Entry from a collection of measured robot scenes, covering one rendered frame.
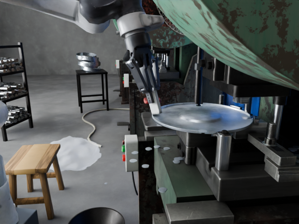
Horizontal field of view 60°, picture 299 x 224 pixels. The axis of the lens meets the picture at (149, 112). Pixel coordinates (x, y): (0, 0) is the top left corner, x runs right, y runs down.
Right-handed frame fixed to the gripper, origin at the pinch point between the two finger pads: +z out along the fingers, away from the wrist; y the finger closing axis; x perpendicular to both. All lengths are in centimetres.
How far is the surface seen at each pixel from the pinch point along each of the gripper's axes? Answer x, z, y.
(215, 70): 18.9, -4.6, -4.9
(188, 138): 8.1, 12.2, -0.4
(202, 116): 11.5, 7.3, -5.6
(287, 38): 43, -6, 32
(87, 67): -234, -55, -176
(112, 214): -69, 58, -25
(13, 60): -213, -68, -69
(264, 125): 25.5, 13.9, -12.6
